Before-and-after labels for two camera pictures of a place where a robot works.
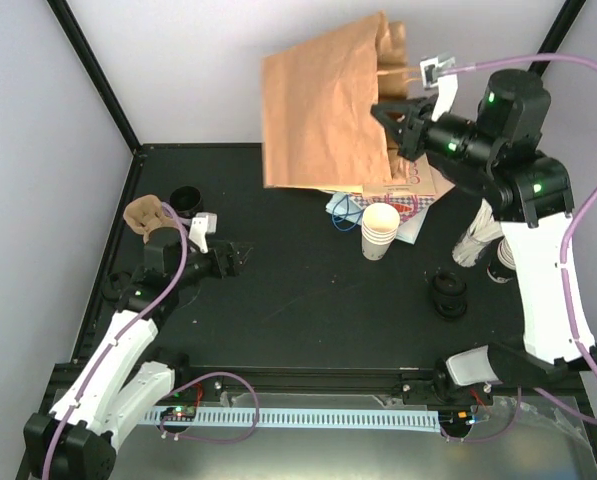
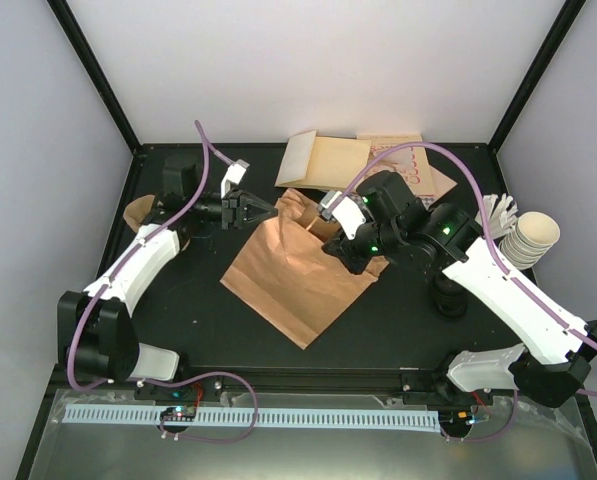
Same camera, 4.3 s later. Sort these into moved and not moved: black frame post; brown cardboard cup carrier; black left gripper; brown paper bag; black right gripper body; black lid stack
Moved: black right gripper body; black left gripper; brown paper bag
Not moved: black lid stack; black frame post; brown cardboard cup carrier
